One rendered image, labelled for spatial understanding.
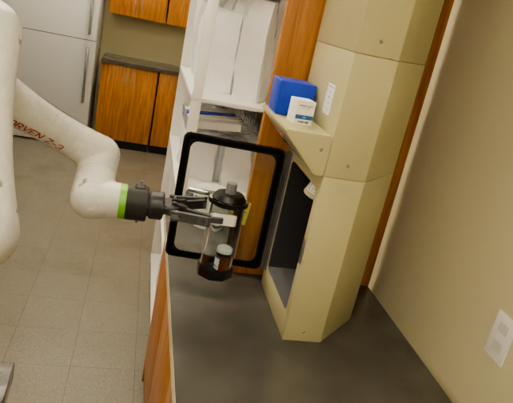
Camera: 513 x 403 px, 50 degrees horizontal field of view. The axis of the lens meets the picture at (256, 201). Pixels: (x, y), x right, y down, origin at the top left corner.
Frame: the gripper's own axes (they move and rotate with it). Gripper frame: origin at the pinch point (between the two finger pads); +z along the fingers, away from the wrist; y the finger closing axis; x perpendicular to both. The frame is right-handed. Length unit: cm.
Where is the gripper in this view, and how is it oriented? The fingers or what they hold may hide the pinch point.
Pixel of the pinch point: (224, 213)
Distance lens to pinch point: 149.0
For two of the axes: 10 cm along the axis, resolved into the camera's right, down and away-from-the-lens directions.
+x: -1.9, 9.3, 3.1
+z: 9.7, 1.2, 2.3
